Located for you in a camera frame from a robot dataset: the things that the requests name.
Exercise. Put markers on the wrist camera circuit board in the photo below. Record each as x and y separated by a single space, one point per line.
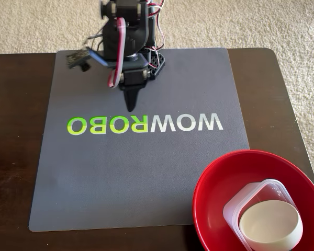
77 58

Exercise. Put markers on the large red bowl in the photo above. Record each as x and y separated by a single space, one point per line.
212 188

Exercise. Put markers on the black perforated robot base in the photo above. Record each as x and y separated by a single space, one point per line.
157 65

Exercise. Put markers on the clear plastic square container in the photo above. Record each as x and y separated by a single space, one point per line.
274 188

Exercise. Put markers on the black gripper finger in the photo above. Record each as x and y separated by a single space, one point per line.
131 100

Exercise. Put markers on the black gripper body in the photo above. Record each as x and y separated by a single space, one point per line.
133 78

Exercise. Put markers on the grey WOWROBO mat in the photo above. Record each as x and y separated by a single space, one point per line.
146 170

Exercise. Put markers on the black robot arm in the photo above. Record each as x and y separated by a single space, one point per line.
133 34

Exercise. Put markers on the small white bowl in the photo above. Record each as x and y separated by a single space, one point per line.
269 225

